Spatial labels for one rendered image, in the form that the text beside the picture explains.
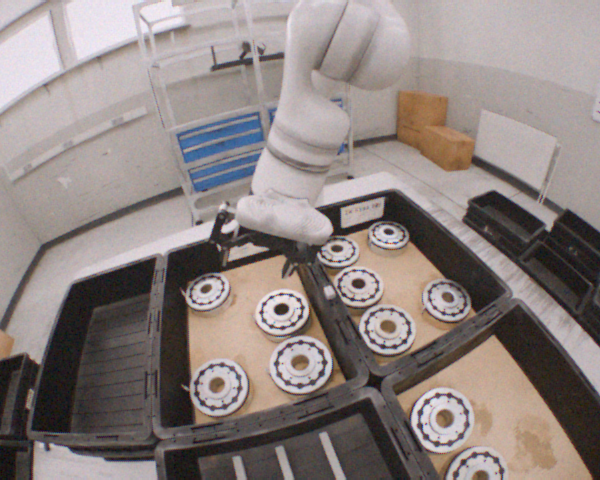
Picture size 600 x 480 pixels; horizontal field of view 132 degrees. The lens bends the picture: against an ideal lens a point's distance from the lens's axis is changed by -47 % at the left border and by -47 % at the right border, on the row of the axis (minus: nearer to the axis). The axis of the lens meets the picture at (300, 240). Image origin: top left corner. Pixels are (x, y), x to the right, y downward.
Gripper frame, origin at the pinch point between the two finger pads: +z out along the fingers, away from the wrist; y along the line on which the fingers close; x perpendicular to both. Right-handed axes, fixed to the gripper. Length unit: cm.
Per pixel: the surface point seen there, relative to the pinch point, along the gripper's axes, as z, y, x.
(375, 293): 2.8, -23.6, -1.4
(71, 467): 46, 37, 43
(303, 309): 8.8, -11.0, 0.7
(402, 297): 2.7, -30.6, -1.5
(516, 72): -121, -219, -221
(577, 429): -14, -50, 35
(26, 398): 89, 85, 34
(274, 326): 10.9, -6.1, 4.1
